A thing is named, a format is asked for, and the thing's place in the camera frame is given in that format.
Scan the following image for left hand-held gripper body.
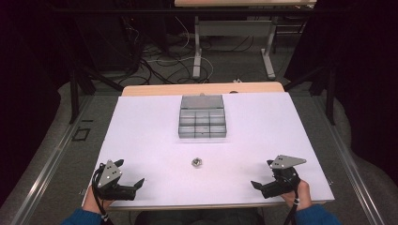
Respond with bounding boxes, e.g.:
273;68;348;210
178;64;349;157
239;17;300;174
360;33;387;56
92;159;138;202

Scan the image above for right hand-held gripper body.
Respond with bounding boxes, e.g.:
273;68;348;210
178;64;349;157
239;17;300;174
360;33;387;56
260;154;308;200

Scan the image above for person's right hand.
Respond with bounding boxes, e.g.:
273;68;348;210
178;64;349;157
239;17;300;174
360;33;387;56
279;179;314;212

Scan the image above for person's left hand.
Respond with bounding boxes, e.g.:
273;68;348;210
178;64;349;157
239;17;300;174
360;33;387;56
83;186;115;216

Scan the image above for white table sheet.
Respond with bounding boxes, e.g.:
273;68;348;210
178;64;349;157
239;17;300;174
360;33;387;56
82;91;336;209

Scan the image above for clear plastic compartment box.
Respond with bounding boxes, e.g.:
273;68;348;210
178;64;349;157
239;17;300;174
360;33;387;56
177;94;228;140

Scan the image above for black metal stand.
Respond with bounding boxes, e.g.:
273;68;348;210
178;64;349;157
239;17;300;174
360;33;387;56
69;60;125;125
283;60;338;127

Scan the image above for dark curtain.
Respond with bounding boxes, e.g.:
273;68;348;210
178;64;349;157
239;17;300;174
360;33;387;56
0;0;78;207
284;0;398;186

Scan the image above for white-legged desk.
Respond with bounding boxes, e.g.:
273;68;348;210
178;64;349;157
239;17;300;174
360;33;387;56
174;0;318;81

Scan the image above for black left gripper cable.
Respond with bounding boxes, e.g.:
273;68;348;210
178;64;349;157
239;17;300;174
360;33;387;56
90;162;115;225

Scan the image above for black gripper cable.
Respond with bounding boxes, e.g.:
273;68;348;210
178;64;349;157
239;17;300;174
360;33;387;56
90;162;115;225
282;174;302;225

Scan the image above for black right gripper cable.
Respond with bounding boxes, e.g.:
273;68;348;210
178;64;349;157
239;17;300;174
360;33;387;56
282;174;302;225

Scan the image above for black floor socket frame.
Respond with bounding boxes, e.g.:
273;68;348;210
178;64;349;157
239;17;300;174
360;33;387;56
71;127;92;143

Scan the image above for aluminium floor rail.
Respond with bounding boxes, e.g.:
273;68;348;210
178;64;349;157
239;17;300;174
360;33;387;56
311;93;387;225
8;95;96;225

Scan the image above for black floor cables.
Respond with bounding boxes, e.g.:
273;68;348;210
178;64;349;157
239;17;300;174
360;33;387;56
123;15;255;86

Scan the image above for white floor cable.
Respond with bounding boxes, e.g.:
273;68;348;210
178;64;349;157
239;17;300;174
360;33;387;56
145;16;215;83

